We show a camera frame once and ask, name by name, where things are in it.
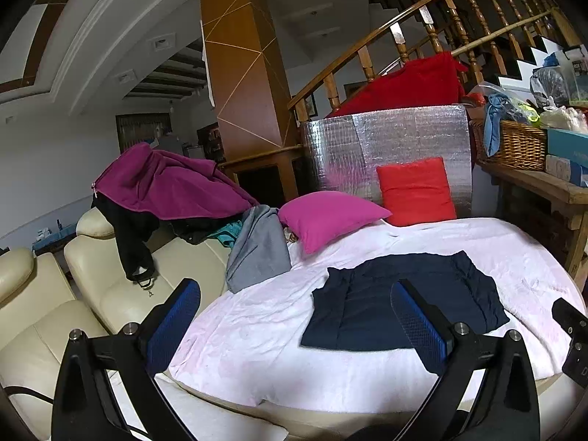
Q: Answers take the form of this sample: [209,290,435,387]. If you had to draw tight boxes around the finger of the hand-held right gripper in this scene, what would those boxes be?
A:
[552,298,588,338]

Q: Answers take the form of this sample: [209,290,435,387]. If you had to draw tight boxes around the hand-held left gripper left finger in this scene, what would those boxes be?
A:
[50,278,203,441]

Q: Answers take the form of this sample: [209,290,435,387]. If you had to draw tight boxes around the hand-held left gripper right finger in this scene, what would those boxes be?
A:
[390,278,540,441]

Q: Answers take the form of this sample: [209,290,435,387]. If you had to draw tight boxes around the navy blue jacket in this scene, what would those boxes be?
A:
[301,250,510,352]

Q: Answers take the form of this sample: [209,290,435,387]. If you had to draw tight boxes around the white blanket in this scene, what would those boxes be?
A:
[168,216,577,414]

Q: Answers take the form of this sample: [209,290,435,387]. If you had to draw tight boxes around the black garment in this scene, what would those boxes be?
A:
[90,195,230,286]

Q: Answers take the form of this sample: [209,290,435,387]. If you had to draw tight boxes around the teal garment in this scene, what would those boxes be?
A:
[207,220,243,248]

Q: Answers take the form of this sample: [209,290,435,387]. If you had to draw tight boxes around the grey garment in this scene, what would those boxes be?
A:
[225,205,292,295]

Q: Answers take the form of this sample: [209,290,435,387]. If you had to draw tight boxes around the red pillow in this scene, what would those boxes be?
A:
[376,156,459,227]

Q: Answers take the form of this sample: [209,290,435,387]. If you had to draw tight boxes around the cream leather sofa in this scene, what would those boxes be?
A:
[0,207,230,423]

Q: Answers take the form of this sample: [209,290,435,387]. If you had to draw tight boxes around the wooden side table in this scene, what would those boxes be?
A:
[475,161,588,281]

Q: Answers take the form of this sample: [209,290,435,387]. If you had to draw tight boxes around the magenta pillow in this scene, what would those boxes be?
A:
[278,191,393,255]

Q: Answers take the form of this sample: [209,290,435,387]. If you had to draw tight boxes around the magenta fleece jacket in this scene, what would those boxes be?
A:
[90,141,260,221]

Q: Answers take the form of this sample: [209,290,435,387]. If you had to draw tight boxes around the white and blue box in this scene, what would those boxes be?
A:
[545,154,588,187]

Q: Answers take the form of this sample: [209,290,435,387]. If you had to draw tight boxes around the wicker basket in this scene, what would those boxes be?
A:
[469,118,548,172]

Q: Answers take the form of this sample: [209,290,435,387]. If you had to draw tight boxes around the silver foil insulation board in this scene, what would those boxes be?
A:
[301,105,474,219]

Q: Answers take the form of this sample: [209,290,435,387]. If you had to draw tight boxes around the light blue cloth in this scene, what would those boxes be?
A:
[484,94,510,157]

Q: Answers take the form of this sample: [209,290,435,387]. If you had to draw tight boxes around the clear plastic bag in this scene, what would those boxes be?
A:
[530,67,575,106]

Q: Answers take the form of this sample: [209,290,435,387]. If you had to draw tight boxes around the red cloth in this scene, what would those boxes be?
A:
[326,52,469,118]

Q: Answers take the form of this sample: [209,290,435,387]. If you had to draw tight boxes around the wooden pillar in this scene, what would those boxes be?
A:
[194,0,299,164]

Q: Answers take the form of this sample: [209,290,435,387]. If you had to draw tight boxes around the black cable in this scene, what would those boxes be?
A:
[9,388,56,402]

